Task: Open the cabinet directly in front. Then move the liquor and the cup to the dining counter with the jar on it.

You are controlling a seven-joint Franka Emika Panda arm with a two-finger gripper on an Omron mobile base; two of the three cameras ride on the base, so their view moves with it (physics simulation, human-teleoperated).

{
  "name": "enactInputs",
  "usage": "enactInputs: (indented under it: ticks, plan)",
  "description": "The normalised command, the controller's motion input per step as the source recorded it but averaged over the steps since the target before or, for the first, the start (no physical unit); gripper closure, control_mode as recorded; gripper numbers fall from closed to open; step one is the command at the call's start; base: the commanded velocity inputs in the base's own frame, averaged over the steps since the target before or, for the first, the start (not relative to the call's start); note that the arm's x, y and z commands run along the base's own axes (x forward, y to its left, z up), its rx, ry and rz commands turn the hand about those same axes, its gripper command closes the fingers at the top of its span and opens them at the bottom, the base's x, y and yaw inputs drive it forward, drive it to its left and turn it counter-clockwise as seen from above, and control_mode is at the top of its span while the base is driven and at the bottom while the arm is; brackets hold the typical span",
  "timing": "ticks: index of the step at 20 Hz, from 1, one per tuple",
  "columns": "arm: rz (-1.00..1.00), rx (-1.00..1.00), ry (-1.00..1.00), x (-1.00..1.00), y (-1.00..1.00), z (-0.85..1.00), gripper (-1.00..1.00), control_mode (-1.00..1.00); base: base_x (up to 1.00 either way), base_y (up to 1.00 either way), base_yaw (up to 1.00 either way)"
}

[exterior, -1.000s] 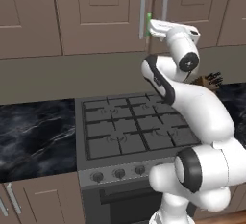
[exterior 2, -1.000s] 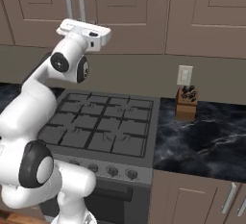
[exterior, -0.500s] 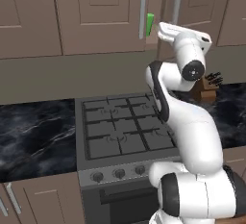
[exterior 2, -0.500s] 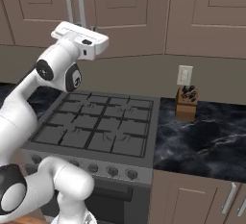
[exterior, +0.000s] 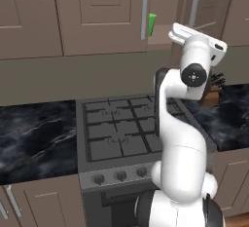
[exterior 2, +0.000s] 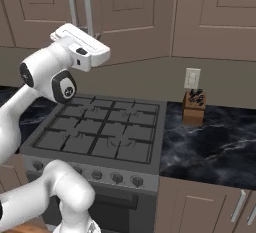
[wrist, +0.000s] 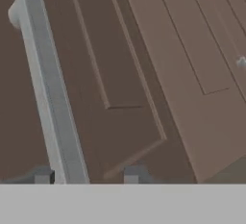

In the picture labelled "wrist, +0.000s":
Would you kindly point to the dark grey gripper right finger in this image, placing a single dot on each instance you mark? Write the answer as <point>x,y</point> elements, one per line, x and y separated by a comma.
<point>136,174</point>

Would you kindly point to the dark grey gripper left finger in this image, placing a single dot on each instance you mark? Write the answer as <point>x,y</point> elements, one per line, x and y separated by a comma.
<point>41,174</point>

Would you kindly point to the light brown cabinet door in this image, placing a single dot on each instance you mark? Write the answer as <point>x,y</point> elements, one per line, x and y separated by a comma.
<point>198,74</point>

